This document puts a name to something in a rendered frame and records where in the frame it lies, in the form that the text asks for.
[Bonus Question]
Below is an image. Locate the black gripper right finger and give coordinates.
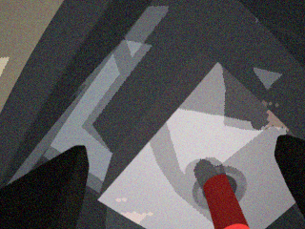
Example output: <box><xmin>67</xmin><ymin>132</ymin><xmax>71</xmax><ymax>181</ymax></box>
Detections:
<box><xmin>274</xmin><ymin>135</ymin><xmax>305</xmax><ymax>218</ymax></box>

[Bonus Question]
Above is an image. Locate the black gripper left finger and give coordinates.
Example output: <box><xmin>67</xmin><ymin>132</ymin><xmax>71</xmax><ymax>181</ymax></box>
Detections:
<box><xmin>0</xmin><ymin>145</ymin><xmax>89</xmax><ymax>229</ymax></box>

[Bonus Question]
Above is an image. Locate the red peg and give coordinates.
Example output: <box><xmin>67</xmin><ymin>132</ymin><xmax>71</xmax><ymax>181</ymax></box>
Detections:
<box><xmin>202</xmin><ymin>175</ymin><xmax>251</xmax><ymax>229</ymax></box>

